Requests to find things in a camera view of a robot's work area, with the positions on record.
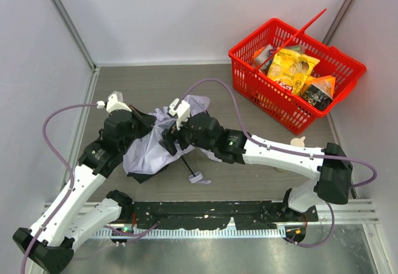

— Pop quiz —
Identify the lavender folding umbrella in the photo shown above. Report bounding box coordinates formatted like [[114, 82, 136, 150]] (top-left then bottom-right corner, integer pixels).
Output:
[[123, 94, 212, 185]]

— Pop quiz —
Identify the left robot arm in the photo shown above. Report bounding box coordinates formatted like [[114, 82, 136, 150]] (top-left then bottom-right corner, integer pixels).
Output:
[[12, 106, 156, 273]]

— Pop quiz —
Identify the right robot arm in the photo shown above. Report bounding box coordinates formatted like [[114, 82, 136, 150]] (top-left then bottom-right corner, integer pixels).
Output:
[[159, 112, 353, 217]]

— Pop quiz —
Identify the orange snack packet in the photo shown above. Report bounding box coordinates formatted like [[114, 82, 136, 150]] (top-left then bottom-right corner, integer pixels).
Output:
[[251, 44, 273, 71]]

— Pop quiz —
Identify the pale yellow bottle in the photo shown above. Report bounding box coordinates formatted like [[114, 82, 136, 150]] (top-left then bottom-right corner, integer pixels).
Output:
[[275, 135, 307, 174]]

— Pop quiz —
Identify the red plastic shopping basket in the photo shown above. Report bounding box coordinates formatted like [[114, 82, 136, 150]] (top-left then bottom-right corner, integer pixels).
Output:
[[228, 18, 366, 135]]

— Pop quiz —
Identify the yellow chips bag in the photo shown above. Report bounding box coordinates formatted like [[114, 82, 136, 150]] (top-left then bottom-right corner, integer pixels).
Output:
[[267, 48, 320, 95]]

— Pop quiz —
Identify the black and orange snack bag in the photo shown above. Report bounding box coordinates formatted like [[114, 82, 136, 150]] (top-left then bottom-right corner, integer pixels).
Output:
[[300, 75, 335, 111]]

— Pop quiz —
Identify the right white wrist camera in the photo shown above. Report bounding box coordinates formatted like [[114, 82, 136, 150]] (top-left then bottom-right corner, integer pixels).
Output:
[[168, 98, 190, 130]]

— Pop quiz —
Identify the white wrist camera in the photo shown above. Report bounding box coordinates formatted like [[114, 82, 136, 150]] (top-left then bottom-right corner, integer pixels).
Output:
[[95, 91, 132, 114], [168, 98, 190, 130]]

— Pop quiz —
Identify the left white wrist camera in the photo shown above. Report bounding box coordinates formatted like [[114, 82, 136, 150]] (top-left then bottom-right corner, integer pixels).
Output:
[[95, 91, 132, 114]]

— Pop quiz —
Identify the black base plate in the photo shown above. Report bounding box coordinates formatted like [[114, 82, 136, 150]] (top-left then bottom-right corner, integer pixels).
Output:
[[118, 201, 318, 231]]

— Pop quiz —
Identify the slotted cable duct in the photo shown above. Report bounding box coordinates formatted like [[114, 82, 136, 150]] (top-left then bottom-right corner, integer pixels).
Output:
[[93, 226, 287, 239]]

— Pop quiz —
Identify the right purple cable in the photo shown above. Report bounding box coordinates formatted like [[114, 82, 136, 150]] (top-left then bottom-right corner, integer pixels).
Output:
[[182, 78, 377, 250]]

